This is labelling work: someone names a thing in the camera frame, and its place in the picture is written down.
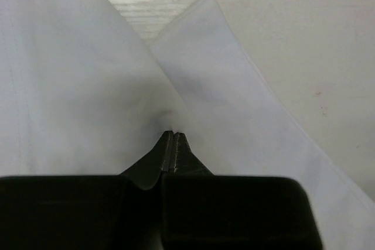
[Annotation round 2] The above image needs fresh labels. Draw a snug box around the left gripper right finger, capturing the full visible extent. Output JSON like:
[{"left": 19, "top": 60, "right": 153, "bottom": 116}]
[{"left": 160, "top": 133, "right": 322, "bottom": 249}]

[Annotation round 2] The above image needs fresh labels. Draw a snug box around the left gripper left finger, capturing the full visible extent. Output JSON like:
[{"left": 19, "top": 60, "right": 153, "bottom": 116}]
[{"left": 1, "top": 131, "right": 173, "bottom": 249}]

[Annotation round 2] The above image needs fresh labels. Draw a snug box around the white skirt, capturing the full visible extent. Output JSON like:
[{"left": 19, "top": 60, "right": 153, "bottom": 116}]
[{"left": 0, "top": 0, "right": 375, "bottom": 215}]

